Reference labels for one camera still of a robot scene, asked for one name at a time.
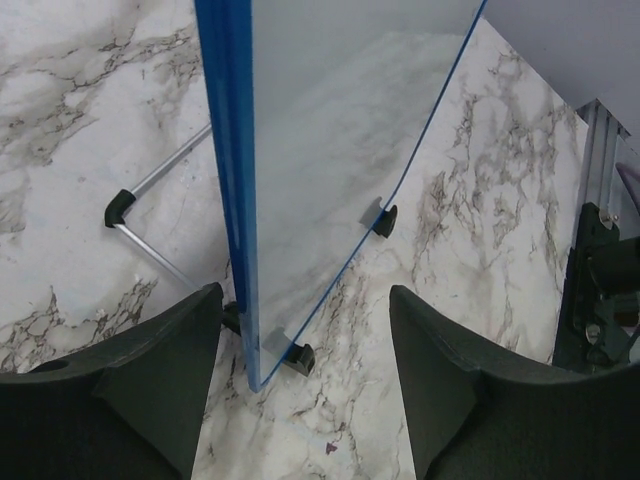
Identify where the blue framed whiteboard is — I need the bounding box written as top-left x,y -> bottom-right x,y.
103,0 -> 489,392

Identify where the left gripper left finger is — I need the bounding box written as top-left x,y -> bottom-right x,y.
1,283 -> 223,479

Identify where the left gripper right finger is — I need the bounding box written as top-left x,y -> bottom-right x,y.
389,285 -> 639,479

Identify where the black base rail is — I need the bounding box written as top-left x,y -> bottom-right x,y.
552,202 -> 639,373

